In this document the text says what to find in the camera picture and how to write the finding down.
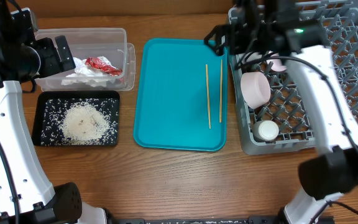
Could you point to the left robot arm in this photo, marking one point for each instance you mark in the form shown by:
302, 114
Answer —
26, 194

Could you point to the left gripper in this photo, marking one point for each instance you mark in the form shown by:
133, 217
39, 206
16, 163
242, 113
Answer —
55, 66

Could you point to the wooden chopstick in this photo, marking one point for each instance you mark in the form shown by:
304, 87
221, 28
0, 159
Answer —
221, 93
208, 95

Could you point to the red snack wrapper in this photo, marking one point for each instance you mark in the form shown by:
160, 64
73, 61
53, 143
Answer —
102, 66

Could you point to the grey dishwasher rack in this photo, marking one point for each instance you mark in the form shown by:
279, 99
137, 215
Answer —
340, 20

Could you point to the white paper cup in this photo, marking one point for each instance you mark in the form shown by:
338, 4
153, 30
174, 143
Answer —
265, 130

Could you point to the teal serving tray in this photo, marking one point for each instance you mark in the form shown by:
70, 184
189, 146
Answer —
171, 110

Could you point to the clear plastic bin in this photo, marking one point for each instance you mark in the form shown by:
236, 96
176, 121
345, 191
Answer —
94, 42

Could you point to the large white plate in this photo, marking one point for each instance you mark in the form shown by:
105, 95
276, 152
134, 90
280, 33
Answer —
277, 65

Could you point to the white napkin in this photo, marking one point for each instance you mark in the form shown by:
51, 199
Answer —
88, 75

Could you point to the pile of white rice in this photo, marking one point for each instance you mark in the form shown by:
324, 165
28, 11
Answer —
80, 122

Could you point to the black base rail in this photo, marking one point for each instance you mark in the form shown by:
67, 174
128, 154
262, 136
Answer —
249, 220

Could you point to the small white rice bowl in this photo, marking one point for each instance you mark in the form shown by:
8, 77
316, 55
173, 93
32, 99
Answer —
255, 89

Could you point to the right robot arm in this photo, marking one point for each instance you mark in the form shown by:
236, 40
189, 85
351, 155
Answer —
302, 46

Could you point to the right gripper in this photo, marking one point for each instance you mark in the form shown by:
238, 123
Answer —
225, 30

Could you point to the black plastic tray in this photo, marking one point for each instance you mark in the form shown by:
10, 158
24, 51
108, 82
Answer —
64, 94

